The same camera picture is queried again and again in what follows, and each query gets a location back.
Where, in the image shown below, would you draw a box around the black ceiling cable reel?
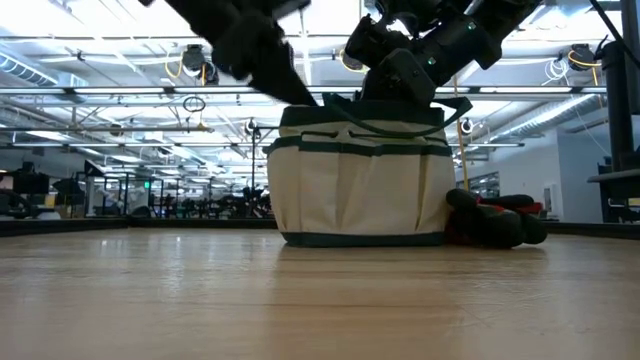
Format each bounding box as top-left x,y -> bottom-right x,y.
568,43 -> 597,72
339,47 -> 364,72
180,43 -> 221,87

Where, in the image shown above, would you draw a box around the black monitor on stand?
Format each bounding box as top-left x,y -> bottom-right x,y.
601,0 -> 640,174

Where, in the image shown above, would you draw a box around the background robot cell frame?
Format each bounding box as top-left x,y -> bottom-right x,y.
52,158 -> 161,219

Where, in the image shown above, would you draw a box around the grey side desk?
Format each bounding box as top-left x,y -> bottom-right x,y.
587,168 -> 640,224

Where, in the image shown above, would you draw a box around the black background workstation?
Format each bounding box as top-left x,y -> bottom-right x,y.
0,160 -> 51,221

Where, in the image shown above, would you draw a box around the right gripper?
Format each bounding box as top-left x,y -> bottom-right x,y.
345,14 -> 503,109

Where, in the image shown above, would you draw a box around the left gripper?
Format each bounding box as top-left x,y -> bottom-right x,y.
212,12 -> 319,107

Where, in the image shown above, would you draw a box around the black aluminium table frame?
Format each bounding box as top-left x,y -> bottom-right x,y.
0,215 -> 640,240

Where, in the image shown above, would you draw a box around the beige green canvas gardening bag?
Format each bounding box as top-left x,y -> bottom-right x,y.
264,93 -> 474,249

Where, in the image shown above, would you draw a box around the red black gardening gloves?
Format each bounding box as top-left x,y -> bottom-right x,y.
444,188 -> 549,250

